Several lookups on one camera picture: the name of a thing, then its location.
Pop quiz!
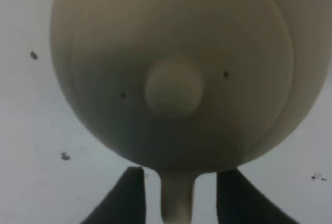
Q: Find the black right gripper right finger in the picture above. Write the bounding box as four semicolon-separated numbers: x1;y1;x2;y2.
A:
216;169;296;224

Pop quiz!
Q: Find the beige teapot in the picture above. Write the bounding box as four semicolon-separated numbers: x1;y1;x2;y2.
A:
50;0;331;223

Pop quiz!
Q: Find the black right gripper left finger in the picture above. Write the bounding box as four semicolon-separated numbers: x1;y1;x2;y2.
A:
83;167;146;224

